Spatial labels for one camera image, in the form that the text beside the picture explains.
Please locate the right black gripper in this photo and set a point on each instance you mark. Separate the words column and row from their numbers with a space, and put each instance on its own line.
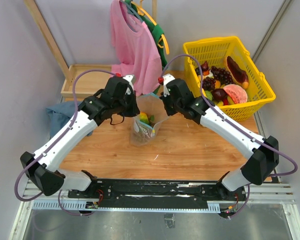
column 169, row 111

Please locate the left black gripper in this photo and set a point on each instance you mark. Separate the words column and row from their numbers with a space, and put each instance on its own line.
column 134, row 111

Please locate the clear zip top bag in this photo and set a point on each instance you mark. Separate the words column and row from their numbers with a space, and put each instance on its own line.
column 146, row 125

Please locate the green yellow mango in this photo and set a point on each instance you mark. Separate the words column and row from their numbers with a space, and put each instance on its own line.
column 143, row 117

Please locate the green longan bunch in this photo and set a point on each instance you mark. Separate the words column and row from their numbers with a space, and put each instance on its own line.
column 142, row 137

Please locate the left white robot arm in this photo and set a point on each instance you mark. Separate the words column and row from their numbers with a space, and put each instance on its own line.
column 43, row 166

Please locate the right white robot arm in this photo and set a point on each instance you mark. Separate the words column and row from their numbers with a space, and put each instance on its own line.
column 259, row 152

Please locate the wooden tray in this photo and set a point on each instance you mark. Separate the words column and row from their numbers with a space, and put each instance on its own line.
column 89, row 83

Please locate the dark red fig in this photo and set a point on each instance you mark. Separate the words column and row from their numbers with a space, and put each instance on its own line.
column 204, row 66

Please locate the pink t-shirt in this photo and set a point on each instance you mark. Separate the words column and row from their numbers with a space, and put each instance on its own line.
column 135, row 49

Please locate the dark purple grape bunch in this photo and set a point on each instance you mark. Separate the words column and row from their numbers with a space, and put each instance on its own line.
column 222, row 75

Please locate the yellow plastic basket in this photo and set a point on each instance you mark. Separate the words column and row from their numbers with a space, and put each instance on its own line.
column 214, row 50

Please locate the watermelon slice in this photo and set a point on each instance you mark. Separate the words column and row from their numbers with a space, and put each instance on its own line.
column 236, row 93

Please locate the yellow clothes hanger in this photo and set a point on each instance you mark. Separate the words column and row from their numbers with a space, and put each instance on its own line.
column 162, row 41

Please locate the blue cloth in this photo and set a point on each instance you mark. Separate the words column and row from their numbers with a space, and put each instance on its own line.
column 59, row 115

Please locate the brown sweet potato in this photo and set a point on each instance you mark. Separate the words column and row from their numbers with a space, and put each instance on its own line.
column 239, row 76

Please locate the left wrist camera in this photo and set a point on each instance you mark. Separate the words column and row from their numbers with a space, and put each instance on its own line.
column 130, row 78

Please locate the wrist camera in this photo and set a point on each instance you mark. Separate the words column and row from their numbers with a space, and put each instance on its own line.
column 164, row 81
column 130, row 78

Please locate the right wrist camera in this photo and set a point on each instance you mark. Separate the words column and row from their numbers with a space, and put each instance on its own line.
column 164, row 81

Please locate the wooden rack frame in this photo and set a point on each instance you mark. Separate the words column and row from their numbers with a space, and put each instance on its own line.
column 76, row 31

